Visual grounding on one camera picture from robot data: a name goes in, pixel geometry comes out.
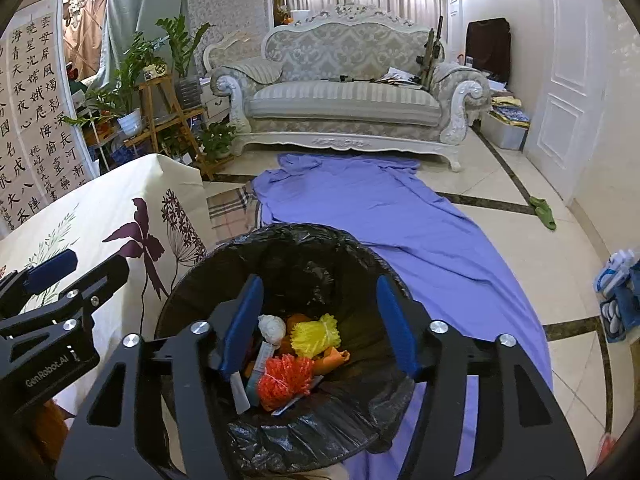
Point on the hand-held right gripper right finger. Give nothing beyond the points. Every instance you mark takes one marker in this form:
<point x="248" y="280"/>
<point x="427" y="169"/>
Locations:
<point x="395" y="330"/>

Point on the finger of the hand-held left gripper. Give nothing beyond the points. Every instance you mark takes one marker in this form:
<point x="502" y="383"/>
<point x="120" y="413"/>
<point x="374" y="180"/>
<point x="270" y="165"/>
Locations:
<point x="50" y="267"/>
<point x="107" y="272"/>

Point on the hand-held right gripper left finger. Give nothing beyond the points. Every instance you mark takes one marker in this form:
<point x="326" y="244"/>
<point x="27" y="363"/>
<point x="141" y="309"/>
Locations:
<point x="242" y="325"/>

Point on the white tissue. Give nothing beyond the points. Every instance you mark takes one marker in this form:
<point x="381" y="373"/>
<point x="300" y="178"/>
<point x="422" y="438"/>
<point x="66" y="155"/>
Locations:
<point x="271" y="327"/>

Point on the light blue packet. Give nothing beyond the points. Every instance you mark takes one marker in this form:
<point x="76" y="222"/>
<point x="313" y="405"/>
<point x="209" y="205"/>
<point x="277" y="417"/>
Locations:
<point x="254" y="385"/>

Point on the teal and white packet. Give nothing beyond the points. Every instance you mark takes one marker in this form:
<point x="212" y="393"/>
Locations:
<point x="240" y="395"/>

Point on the red foam fruit net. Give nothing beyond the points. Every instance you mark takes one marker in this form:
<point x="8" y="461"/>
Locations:
<point x="282" y="382"/>

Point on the yellow foam fruit net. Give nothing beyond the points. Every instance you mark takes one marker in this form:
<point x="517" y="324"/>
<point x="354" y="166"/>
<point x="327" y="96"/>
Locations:
<point x="315" y="335"/>

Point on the trash bin with black bag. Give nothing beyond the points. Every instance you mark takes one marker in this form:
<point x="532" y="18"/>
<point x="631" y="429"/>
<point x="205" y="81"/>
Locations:
<point x="300" y="260"/>

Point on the white paper cone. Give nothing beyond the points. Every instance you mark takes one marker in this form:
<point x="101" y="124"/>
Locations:
<point x="291" y="405"/>

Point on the floral tablecloth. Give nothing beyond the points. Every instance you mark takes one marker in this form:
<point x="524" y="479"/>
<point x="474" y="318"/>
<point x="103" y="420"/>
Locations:
<point x="100" y="200"/>

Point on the purple bed sheet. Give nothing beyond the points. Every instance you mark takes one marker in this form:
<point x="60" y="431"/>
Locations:
<point x="400" y="220"/>

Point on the plaid cloth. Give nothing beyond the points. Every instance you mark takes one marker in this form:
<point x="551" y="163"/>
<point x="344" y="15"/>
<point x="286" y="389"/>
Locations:
<point x="230" y="205"/>

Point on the large calligraphy scroll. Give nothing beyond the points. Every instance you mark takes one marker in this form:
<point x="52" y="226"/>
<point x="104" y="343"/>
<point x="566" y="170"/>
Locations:
<point x="45" y="110"/>

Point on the small green floor plant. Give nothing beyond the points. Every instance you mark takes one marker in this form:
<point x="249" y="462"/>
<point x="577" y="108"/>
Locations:
<point x="217" y="140"/>

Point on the wooden plant stand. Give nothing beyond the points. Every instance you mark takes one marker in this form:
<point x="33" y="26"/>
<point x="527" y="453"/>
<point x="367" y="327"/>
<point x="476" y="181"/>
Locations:
<point x="162" y="95"/>

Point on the green slipper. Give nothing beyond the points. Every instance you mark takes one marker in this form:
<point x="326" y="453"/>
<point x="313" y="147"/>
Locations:
<point x="539" y="203"/>
<point x="546" y="219"/>

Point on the white drawer cabinet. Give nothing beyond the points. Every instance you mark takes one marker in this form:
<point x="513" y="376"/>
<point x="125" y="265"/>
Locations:
<point x="219" y="109"/>

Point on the tall plant in dark pot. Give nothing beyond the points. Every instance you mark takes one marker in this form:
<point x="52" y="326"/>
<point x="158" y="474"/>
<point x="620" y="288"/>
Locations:
<point x="189" y="91"/>

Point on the small decorative clock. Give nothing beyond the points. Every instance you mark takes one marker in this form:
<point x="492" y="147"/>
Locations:
<point x="155" y="71"/>

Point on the white storage box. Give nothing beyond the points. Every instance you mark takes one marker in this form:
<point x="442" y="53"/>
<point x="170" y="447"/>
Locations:
<point x="502" y="132"/>

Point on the white blue shoe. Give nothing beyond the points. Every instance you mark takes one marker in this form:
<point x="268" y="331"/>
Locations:
<point x="612" y="272"/>

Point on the blue white slipper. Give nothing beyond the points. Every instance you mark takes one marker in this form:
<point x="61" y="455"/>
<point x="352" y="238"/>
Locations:
<point x="622" y="315"/>

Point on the brown curtain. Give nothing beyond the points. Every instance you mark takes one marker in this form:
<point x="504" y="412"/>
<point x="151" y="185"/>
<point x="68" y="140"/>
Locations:
<point x="87" y="35"/>

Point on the ornate grey white sofa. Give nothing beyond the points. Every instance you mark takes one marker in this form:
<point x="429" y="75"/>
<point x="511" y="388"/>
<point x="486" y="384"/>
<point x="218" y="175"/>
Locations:
<point x="340" y="100"/>

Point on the ornate white armchair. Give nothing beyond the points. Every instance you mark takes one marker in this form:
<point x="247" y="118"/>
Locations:
<point x="225" y="52"/>

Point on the pile of papers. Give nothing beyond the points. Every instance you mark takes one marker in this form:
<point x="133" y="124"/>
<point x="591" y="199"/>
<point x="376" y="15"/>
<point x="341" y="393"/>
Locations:
<point x="397" y="78"/>

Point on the black folded tripod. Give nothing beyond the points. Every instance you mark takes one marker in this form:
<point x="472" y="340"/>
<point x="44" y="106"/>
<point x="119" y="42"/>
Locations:
<point x="345" y="79"/>

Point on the white panelled door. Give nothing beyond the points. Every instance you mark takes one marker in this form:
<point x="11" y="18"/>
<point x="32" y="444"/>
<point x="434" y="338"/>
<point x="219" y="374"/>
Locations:
<point x="565" y="125"/>

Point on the grey blue drape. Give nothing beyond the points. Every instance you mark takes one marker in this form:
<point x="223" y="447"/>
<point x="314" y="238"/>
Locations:
<point x="140" y="0"/>

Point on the toy rifle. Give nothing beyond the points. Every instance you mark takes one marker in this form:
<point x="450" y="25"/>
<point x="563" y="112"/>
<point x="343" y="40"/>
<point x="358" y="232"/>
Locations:
<point x="430" y="55"/>

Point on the dark brown cloth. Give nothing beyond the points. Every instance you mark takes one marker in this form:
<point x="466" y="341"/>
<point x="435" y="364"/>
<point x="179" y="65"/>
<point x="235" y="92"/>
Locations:
<point x="487" y="45"/>

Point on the orange flower vase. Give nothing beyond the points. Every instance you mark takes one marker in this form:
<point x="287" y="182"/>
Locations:
<point x="284" y="15"/>

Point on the white flower wall ornament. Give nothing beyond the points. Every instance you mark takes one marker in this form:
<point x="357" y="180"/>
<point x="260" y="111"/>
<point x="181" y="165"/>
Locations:
<point x="77" y="2"/>

